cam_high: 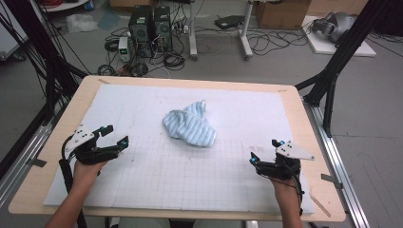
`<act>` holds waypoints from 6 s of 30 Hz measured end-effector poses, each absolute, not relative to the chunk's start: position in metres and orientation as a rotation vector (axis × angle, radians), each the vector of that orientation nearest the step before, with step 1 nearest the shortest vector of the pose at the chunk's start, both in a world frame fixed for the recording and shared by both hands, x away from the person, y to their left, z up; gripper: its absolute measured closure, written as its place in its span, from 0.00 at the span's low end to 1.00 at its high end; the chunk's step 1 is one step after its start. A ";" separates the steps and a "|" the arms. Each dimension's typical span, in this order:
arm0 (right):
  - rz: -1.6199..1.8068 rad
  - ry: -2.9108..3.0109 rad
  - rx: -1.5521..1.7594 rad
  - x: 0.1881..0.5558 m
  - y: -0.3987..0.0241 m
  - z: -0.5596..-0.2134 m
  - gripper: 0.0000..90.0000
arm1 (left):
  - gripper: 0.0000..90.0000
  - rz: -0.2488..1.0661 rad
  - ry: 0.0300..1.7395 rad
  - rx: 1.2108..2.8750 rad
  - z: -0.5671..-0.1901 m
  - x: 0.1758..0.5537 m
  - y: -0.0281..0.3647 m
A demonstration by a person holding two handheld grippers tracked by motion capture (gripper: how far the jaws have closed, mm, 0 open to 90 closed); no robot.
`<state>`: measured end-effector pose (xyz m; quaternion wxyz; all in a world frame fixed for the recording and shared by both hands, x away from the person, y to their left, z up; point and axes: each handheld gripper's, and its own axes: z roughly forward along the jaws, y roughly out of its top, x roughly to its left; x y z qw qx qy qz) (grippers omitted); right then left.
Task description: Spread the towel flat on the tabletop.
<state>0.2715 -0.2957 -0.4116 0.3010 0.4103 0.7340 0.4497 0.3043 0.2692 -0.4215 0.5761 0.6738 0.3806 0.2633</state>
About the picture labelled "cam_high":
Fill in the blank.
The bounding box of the thin wooden stick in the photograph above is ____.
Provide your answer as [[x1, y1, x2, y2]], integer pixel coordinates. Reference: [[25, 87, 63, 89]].
[[308, 193, 333, 219]]

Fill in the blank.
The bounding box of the grey headset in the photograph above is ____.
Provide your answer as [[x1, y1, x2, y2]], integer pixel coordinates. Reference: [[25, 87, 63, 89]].
[[311, 11, 357, 44]]

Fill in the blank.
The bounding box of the white cabinet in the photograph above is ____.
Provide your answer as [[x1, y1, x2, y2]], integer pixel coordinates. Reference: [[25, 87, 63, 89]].
[[0, 0, 30, 62]]

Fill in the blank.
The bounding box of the aluminium rail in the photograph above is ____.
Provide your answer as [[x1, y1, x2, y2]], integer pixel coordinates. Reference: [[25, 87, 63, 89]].
[[0, 103, 63, 208], [303, 100, 372, 228]]

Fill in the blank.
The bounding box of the black tape piece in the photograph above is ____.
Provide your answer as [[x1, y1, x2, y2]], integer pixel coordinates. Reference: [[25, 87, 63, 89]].
[[29, 157, 48, 168]]

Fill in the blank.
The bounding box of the white desk leg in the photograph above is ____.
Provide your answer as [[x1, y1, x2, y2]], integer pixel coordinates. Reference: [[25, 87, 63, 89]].
[[187, 0, 200, 61], [239, 0, 255, 61]]

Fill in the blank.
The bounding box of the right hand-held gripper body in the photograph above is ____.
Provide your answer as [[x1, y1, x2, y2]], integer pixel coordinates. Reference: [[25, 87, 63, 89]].
[[256, 141, 316, 181]]

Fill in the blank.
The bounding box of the white power supply unit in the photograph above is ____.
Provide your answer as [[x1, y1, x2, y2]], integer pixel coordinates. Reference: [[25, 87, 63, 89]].
[[118, 36, 132, 63]]

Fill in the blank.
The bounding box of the black metal frame stand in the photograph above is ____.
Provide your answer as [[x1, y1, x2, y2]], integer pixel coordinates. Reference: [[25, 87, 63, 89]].
[[294, 0, 393, 139], [0, 0, 90, 127]]

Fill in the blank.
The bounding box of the white floor board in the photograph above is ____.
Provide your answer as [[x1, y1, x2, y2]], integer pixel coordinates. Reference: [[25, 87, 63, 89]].
[[300, 14, 377, 58]]

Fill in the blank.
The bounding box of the person's left hand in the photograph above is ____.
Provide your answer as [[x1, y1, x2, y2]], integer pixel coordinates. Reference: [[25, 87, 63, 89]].
[[72, 158, 109, 192]]

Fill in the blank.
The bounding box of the thin black cable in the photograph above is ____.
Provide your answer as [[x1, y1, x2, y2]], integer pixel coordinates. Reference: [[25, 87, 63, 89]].
[[278, 158, 306, 218]]

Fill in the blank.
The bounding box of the grey tape piece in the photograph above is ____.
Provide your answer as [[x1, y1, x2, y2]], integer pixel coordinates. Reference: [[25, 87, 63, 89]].
[[320, 173, 344, 190]]

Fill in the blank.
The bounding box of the tangle of floor cables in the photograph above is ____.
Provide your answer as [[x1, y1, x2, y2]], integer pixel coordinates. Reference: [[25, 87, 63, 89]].
[[246, 28, 309, 57]]

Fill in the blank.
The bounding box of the clear plastic bag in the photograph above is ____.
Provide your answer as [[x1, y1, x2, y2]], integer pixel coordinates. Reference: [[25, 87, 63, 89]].
[[66, 12, 100, 34]]

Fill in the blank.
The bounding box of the large cardboard box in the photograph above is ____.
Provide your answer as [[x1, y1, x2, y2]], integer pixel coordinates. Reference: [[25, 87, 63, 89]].
[[255, 0, 313, 30]]

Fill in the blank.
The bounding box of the coiled black cable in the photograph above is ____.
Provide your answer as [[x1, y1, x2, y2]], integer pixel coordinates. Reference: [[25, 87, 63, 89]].
[[104, 37, 120, 53], [163, 51, 186, 71]]

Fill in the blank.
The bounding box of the person's right hand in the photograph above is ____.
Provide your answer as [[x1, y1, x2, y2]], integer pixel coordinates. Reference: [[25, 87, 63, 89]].
[[269, 175, 302, 207]]

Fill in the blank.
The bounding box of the wooden table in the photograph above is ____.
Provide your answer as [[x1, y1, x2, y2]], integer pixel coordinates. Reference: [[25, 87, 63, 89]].
[[8, 74, 347, 222]]

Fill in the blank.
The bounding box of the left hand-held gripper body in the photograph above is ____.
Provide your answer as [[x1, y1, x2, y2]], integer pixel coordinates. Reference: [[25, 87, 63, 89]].
[[64, 125, 121, 166]]

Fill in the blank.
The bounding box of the white round table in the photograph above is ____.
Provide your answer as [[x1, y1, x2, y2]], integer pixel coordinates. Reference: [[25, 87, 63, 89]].
[[37, 0, 91, 13]]

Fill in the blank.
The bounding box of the light blue striped towel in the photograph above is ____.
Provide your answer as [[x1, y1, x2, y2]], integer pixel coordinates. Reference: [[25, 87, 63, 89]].
[[162, 100, 219, 148]]

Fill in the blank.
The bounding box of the black flat device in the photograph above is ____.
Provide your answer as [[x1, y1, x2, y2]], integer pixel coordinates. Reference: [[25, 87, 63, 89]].
[[214, 14, 246, 30]]

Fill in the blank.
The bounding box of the white foam mat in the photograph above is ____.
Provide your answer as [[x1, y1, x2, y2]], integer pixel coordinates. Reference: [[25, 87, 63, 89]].
[[43, 84, 316, 215]]

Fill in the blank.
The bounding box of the black computer tower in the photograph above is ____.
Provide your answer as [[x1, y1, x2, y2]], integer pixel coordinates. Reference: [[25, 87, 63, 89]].
[[127, 5, 156, 59], [153, 5, 174, 53]]

